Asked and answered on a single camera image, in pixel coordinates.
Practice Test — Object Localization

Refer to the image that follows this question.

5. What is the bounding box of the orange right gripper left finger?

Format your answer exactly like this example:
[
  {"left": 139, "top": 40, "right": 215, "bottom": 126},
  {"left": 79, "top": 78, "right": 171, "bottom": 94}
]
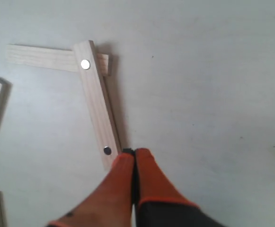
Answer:
[{"left": 48, "top": 148, "right": 134, "bottom": 227}]

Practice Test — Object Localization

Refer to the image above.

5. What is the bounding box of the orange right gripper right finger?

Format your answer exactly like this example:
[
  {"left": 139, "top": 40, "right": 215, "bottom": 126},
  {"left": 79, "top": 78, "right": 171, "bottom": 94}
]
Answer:
[{"left": 135, "top": 148, "right": 223, "bottom": 227}]

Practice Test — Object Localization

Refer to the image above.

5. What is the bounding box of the wooden stick with magnets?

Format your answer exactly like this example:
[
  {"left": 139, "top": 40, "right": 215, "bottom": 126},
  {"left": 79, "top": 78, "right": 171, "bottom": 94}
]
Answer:
[{"left": 73, "top": 40, "right": 121, "bottom": 170}]

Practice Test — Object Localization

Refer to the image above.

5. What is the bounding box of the plain wood block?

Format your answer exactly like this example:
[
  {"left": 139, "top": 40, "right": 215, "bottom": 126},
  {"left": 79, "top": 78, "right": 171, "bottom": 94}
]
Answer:
[{"left": 6, "top": 41, "right": 111, "bottom": 76}]

